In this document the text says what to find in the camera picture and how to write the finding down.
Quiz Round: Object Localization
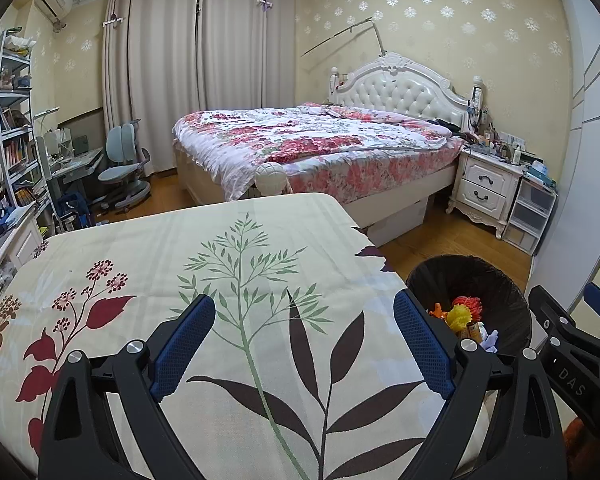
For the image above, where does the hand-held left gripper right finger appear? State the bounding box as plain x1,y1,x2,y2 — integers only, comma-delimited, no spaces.
393,290,567,480

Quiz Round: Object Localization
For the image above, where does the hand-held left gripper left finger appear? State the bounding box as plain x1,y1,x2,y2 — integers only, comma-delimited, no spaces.
39,294,217,480

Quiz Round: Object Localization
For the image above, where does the yellow foam net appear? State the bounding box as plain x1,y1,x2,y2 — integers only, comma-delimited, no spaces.
445,305,473,331

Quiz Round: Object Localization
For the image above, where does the orange foam net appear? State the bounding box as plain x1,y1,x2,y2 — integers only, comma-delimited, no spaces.
452,296,483,321

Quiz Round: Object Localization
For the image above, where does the lilac cloth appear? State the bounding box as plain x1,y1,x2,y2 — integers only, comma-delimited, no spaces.
477,327,501,351

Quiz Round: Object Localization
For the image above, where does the black mesh trash bin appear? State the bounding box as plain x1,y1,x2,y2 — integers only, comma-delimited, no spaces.
406,255,533,356

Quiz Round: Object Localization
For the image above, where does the person's right forearm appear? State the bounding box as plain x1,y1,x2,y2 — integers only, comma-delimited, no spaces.
562,417,600,480

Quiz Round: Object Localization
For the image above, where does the black garbage bag liner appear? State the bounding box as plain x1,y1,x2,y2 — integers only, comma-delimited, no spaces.
415,265,528,351

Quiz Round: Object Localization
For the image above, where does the plastic drawer unit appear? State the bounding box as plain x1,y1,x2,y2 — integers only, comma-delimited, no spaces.
502,177,557,256

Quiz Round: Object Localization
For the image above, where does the floral cream tablecloth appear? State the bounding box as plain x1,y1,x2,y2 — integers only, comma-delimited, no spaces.
0,192,491,480

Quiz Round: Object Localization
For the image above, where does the white under-bed storage box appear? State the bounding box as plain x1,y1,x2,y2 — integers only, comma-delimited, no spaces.
367,195,430,248

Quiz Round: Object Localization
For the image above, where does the teal box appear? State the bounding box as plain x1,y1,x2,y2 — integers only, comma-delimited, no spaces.
525,160,556,186

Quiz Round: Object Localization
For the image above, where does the white nightstand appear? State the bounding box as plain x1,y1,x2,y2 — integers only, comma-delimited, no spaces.
446,150,525,240

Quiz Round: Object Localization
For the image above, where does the white wardrobe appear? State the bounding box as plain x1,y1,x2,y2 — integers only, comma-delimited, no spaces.
530,0,600,311

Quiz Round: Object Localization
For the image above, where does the toiletries clutter on nightstand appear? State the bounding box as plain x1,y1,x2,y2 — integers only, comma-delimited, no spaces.
462,105,528,161

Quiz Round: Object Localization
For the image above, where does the white round ribbed object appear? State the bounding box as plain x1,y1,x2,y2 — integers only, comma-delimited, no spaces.
255,161,290,197

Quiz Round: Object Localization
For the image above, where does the white cabinet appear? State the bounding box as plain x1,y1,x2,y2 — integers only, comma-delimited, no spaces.
0,207,48,286

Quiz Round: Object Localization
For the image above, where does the dark cloth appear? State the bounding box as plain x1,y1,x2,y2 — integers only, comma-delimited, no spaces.
432,117,465,136

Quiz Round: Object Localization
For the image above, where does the grey study desk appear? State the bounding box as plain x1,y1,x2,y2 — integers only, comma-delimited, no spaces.
35,127,106,216

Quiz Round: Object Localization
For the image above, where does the grey desk chair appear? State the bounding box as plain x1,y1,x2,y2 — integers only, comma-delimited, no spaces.
97,119,153,213

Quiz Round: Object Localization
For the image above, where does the pink floral quilt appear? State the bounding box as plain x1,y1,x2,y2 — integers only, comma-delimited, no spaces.
174,102,466,201

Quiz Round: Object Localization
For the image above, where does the white bookshelf with books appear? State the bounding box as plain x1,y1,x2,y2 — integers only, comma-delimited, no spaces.
0,30,51,221

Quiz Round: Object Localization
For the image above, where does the white bed with tufted headboard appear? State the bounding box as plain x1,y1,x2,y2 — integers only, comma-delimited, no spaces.
172,52,483,248

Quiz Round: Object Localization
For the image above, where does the white desk lamp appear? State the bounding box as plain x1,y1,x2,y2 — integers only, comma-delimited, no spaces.
32,106,62,171

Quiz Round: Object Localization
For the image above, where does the beige curtain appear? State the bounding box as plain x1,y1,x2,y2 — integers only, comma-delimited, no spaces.
102,0,202,178
200,0,297,111

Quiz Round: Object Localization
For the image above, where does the wall-mounted metal rod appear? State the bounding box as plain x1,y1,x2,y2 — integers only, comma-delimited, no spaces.
300,15,386,58

